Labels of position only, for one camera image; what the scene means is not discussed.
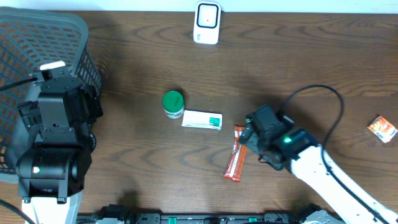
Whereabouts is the red orange snack bar wrapper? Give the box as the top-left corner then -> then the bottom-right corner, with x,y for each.
224,126 -> 247,182

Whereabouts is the white barcode scanner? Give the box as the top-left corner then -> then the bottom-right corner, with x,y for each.
193,1 -> 221,45

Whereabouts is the white green medicine box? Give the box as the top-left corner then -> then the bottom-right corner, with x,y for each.
182,110 -> 223,131

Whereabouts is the grey plastic mesh basket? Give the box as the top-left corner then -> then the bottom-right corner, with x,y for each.
1,7 -> 103,184

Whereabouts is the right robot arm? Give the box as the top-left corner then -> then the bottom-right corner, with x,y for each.
239,105 -> 397,223

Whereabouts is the orange small carton box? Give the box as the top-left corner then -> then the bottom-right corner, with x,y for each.
368,116 -> 397,143

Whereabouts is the green lid jar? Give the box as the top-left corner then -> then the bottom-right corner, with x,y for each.
162,91 -> 185,119

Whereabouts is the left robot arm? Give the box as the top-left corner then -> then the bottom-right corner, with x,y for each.
16,67 -> 103,223

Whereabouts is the left black cable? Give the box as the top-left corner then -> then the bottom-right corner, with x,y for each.
0,76 -> 40,224

